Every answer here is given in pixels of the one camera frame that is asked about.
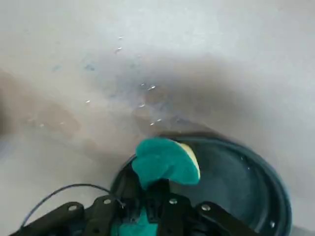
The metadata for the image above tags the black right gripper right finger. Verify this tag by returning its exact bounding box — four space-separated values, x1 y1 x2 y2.
147 178 261 236

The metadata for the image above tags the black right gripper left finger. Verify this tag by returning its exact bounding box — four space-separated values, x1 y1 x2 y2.
9 169 148 236

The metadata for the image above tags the green and yellow sponge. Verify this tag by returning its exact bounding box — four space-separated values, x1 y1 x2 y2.
110 137 200 236

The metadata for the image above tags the thin black wire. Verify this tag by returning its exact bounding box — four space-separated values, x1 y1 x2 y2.
21 184 125 227

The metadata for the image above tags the black pan with grey handle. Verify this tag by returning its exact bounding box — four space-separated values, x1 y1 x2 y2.
109 132 292 236

